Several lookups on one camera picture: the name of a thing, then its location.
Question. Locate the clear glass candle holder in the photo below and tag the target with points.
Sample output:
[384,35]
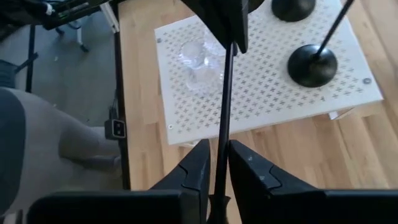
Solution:
[202,79]
[214,46]

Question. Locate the person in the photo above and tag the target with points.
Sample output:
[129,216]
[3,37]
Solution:
[62,130]

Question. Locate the black tripod stand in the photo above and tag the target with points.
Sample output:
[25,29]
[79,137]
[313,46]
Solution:
[30,56]

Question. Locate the black metal candlestick holder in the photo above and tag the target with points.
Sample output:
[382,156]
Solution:
[312,67]
[224,124]
[293,9]

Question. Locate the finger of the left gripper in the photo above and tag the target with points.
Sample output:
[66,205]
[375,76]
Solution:
[217,15]
[243,28]

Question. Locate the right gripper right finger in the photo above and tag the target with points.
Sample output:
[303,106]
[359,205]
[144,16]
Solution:
[264,193]

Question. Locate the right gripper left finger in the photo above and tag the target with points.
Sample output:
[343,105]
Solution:
[196,180]

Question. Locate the white metal bracket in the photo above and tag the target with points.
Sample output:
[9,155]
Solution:
[110,17]

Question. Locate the office chair with grey base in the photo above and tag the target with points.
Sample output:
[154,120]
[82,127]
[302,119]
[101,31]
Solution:
[79,34]

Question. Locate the white perforated metal shelf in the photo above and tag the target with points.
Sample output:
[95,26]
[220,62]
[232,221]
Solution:
[264,102]

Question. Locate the black aluminium table frame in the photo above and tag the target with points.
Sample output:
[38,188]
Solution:
[122,155]

